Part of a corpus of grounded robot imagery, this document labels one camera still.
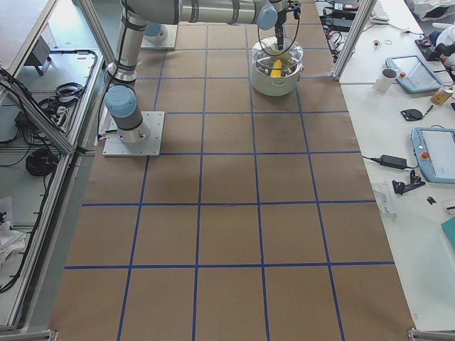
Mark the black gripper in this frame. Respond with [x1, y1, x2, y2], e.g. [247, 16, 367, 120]
[275, 0, 301, 50]

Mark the glass pot lid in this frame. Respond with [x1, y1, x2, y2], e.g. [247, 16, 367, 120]
[252, 36, 304, 77]

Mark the yellow corn cob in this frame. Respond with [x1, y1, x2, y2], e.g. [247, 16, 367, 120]
[270, 59, 282, 78]

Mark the pale green cooking pot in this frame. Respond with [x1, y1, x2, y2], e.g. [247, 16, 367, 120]
[250, 60, 304, 97]

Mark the white mug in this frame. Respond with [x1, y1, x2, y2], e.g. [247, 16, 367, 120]
[373, 67, 398, 93]

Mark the blue teach pendant far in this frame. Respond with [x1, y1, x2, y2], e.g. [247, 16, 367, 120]
[385, 55, 444, 94]

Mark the blue teach pendant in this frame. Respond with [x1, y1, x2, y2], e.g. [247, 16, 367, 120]
[385, 55, 444, 94]
[411, 128, 454, 184]

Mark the yellow drink can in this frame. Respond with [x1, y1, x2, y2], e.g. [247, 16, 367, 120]
[430, 85, 454, 106]

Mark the black laptop charger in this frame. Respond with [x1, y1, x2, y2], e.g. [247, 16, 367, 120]
[380, 154, 407, 170]

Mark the blue teach pendant near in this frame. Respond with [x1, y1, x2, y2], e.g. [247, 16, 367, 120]
[411, 128, 454, 184]

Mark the grey metal box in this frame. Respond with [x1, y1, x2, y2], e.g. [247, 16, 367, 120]
[24, 36, 52, 76]

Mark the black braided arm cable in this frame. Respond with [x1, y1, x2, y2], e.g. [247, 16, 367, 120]
[257, 10, 301, 60]

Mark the aluminium frame post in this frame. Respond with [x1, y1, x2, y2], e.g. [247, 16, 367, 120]
[331, 0, 375, 80]

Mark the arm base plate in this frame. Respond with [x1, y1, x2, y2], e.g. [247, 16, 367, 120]
[141, 22, 178, 50]
[102, 112, 165, 157]

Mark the black coiled cable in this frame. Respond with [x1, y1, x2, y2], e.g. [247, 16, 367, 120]
[25, 147, 60, 178]

